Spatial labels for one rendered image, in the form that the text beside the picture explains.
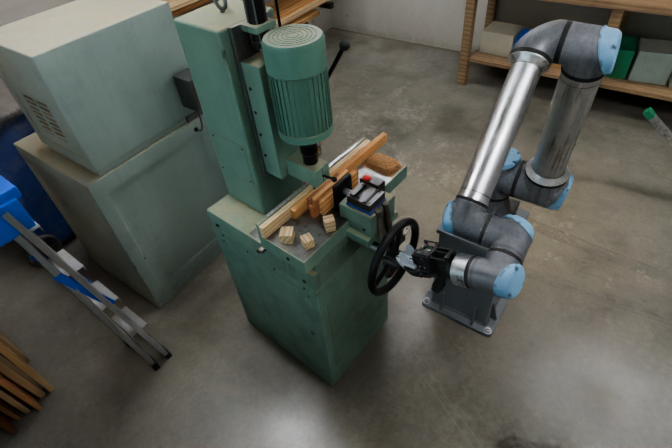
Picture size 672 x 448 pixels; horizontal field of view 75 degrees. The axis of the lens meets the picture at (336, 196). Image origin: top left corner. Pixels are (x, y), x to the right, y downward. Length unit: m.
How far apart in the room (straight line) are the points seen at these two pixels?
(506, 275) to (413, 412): 1.10
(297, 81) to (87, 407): 1.83
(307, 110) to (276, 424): 1.39
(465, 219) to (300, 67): 0.60
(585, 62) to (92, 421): 2.36
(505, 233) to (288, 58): 0.73
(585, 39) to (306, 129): 0.79
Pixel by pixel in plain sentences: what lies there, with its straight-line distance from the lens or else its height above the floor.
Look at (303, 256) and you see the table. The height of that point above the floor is 0.90.
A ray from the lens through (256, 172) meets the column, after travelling 1.59.
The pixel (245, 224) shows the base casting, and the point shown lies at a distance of 1.71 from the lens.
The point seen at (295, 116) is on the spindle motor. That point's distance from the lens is 1.30.
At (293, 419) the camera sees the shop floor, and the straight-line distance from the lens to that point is 2.14.
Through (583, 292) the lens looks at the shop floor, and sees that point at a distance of 2.64.
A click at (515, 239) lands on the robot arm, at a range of 1.22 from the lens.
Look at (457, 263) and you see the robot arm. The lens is 1.22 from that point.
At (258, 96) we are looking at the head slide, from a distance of 1.40.
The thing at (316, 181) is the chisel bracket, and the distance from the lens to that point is 1.47.
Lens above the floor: 1.97
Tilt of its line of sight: 42 degrees down
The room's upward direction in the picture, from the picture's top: 6 degrees counter-clockwise
